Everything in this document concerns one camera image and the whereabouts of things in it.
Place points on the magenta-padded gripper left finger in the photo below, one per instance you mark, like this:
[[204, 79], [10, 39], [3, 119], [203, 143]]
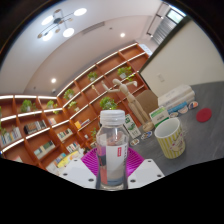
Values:
[[78, 173]]

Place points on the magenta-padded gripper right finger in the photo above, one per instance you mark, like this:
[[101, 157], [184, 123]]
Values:
[[146, 173]]

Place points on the clear plastic water bottle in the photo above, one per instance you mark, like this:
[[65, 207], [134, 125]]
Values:
[[112, 156]]

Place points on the yellow striped mug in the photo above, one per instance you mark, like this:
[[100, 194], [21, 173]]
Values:
[[170, 141]]

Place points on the tall green white carton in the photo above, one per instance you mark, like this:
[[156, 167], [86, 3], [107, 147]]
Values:
[[131, 126]]

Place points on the wooden bookshelf unit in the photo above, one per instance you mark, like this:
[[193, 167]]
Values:
[[50, 123]]

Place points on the small green white box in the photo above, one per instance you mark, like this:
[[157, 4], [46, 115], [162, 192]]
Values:
[[159, 116]]

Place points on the small round badge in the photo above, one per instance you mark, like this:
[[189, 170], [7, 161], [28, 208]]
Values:
[[193, 105], [173, 114], [183, 109]]

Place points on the tan chair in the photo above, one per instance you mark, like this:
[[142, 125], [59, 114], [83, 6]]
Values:
[[146, 100]]

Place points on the flat round red coaster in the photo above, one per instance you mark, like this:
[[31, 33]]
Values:
[[204, 115]]

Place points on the wooden artist mannequin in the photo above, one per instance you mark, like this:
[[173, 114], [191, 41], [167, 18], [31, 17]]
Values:
[[128, 93]]

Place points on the recessed ceiling spotlight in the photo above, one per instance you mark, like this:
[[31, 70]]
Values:
[[122, 34], [53, 80]]

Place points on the branched ceiling lamp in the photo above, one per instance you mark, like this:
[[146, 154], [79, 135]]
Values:
[[68, 32]]

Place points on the grey curtain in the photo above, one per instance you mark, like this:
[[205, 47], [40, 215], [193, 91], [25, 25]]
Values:
[[163, 30]]

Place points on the ceiling air vent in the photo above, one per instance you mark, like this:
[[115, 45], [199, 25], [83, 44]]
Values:
[[93, 28]]

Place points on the window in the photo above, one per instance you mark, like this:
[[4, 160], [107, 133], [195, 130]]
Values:
[[175, 16]]

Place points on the white wall switch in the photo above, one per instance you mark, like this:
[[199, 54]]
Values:
[[161, 77]]

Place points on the black curtain rail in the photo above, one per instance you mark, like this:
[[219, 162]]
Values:
[[155, 20]]

